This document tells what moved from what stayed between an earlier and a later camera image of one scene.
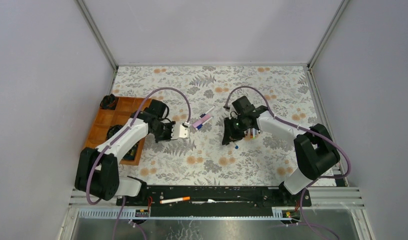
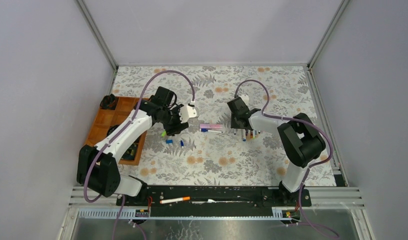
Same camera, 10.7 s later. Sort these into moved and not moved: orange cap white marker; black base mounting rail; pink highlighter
Moved: pink highlighter
Not moved: orange cap white marker; black base mounting rail
